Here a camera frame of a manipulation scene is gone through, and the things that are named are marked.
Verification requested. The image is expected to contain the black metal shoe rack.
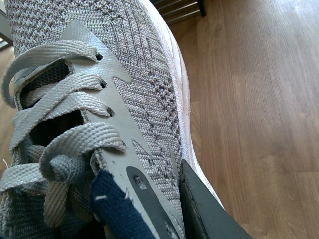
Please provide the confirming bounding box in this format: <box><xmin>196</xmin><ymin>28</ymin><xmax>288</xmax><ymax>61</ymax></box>
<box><xmin>150</xmin><ymin>0</ymin><xmax>206</xmax><ymax>25</ymax></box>

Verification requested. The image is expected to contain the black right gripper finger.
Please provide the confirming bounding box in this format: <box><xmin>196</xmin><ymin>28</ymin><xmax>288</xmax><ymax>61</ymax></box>
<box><xmin>180</xmin><ymin>160</ymin><xmax>251</xmax><ymax>239</ymax></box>

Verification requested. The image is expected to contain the grey knit sneaker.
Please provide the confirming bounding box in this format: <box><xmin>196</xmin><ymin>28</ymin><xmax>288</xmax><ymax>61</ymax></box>
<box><xmin>0</xmin><ymin>0</ymin><xmax>215</xmax><ymax>239</ymax></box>

